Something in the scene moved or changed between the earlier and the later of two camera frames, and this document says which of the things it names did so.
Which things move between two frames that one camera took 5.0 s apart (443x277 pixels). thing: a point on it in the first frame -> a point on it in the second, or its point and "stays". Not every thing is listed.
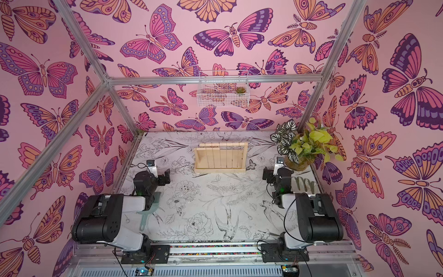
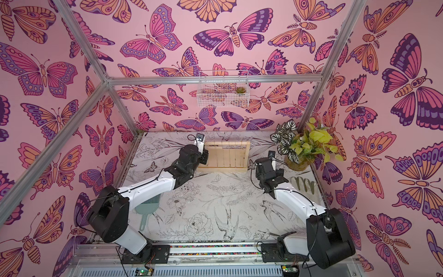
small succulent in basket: (240, 90) stays
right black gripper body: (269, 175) -> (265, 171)
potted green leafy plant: (297, 149) stays
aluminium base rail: (331, 259) stays
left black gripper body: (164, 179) -> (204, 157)
